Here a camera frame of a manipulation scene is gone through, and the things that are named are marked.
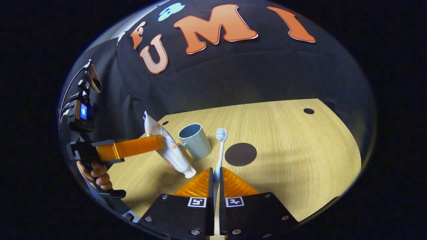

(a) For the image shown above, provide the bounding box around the dark brown round coaster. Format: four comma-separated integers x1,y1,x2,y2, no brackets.
224,142,258,167

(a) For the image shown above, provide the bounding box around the light blue cup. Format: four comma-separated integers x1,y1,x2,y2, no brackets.
177,123,212,160

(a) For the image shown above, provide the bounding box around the white toothbrush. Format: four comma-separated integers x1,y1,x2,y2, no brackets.
213,127,228,235

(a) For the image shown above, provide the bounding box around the black backdrop cloth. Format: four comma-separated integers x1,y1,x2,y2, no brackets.
58,0,378,160

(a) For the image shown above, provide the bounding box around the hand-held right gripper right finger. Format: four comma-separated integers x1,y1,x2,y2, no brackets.
219,167,299,240

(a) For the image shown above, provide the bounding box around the white toothpaste tube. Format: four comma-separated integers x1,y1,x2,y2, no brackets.
143,111,197,179

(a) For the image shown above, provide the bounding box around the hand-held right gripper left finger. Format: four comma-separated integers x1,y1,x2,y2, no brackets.
138,167,215,240

